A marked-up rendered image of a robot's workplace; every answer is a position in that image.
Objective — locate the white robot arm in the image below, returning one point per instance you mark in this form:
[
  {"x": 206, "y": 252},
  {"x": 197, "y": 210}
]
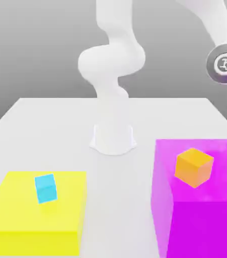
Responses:
[{"x": 113, "y": 60}]

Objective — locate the small orange cube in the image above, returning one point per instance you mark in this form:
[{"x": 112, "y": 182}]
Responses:
[{"x": 193, "y": 168}]

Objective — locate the small cyan cube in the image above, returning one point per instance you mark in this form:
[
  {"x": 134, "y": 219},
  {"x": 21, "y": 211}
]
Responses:
[{"x": 45, "y": 189}]

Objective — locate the large yellow box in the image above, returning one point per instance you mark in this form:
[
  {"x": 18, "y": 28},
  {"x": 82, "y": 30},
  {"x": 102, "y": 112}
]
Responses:
[{"x": 20, "y": 221}]

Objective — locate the large magenta box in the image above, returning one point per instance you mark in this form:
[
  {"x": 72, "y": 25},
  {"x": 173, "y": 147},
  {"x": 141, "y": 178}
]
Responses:
[{"x": 205, "y": 225}]

